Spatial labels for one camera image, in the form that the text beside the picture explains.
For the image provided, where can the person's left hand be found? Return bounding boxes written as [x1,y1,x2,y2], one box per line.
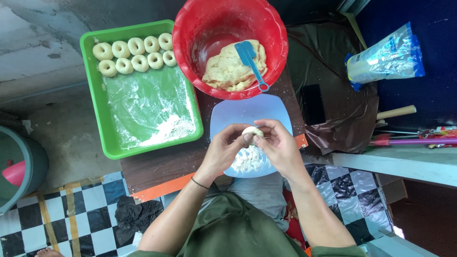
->
[195,123,255,183]

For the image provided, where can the person's right hand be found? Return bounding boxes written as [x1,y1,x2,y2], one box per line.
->
[253,119,312,185]

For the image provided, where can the small white dough piece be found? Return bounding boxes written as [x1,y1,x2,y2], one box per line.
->
[242,126,265,147]

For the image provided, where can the flour pile on plate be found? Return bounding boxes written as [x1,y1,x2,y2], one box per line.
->
[231,144,272,175]

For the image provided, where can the thin black wristband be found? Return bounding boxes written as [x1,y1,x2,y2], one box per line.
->
[190,177,210,190]

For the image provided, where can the person's grey shirt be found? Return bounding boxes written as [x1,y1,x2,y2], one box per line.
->
[198,173,290,233]

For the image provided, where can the pale blue plastic plate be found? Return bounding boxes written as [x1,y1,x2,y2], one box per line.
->
[209,94,294,178]

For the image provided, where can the flour heap in tray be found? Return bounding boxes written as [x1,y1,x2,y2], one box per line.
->
[118,114,196,147]

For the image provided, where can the black phone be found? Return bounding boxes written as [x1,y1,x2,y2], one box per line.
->
[301,84,326,126]

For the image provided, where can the red patterned cushion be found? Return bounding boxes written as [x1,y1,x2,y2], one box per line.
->
[282,187,312,251]

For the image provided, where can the person's olive green garment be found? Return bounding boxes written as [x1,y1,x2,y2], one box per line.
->
[128,191,368,257]

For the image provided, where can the large yellowish dough mass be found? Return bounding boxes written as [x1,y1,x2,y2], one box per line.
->
[202,39,268,92]

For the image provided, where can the green plastic tray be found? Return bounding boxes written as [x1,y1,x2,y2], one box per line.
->
[79,20,204,160]

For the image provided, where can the crumpled black cloth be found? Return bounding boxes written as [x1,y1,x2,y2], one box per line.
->
[114,195,164,247]

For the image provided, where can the blue plastic spatula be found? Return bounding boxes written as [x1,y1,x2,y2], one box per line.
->
[234,41,270,93]

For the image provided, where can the brown plastic sheet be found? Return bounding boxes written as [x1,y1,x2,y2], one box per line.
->
[286,23,380,155]

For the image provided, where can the brown cardboard box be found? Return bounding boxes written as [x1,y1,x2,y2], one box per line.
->
[378,174,408,205]

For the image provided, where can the wooden rolling pin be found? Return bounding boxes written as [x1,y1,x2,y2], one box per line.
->
[376,105,417,121]

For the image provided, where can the thin metal tool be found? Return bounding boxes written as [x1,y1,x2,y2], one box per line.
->
[374,128,433,139]

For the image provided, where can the red plastic basin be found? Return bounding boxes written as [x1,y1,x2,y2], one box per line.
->
[172,0,289,101]

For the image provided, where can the clear blue flour bag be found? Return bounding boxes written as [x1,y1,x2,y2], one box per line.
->
[344,22,426,92]

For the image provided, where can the rows of dough rings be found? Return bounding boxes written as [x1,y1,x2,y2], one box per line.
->
[92,32,178,78]

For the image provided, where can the black white checkered mat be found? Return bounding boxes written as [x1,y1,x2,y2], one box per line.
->
[0,163,395,257]

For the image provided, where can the red snack packet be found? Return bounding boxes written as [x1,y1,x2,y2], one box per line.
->
[427,126,457,149]

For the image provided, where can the teal plastic bucket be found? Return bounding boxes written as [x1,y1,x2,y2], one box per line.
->
[0,125,49,216]

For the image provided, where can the person's foot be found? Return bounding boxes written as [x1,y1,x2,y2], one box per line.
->
[35,248,65,257]

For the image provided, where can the pink plastic scoop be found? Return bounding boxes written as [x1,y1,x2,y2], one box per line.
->
[2,160,26,188]

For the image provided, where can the purple handled red broom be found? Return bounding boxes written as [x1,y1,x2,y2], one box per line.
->
[369,134,457,148]

